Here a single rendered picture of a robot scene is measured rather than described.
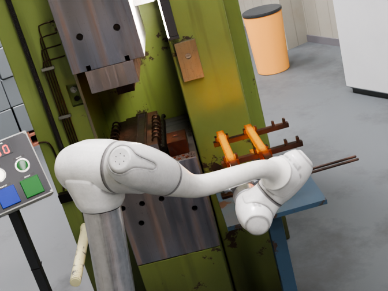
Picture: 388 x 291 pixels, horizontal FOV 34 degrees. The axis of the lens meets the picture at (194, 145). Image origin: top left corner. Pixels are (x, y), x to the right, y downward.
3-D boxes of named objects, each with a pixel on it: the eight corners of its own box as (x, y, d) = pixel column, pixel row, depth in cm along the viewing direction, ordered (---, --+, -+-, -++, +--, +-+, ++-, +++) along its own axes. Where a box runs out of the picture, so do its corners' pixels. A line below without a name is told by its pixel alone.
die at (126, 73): (139, 81, 255) (133, 59, 251) (92, 94, 255) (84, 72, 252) (141, 55, 293) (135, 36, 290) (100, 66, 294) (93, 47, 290)
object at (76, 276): (83, 286, 253) (79, 275, 251) (70, 289, 254) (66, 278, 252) (93, 231, 294) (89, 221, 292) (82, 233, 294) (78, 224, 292)
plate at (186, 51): (204, 77, 268) (194, 38, 261) (183, 82, 268) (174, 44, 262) (204, 75, 270) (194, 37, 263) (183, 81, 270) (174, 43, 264)
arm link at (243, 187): (265, 211, 204) (261, 202, 210) (260, 186, 201) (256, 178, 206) (238, 217, 204) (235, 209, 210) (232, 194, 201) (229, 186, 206)
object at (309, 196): (327, 203, 244) (327, 199, 244) (228, 231, 244) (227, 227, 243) (305, 172, 272) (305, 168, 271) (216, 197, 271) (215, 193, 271)
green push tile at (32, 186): (45, 191, 252) (37, 174, 253) (27, 198, 250) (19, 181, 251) (44, 191, 254) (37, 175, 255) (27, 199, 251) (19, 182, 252)
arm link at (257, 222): (249, 223, 205) (278, 194, 202) (259, 247, 191) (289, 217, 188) (226, 204, 202) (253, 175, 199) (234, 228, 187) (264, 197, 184)
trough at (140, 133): (146, 147, 266) (145, 144, 265) (134, 150, 266) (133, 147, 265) (147, 114, 304) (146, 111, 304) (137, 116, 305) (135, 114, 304)
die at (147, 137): (162, 159, 268) (157, 141, 265) (116, 171, 269) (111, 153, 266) (161, 125, 307) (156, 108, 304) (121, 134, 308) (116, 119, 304)
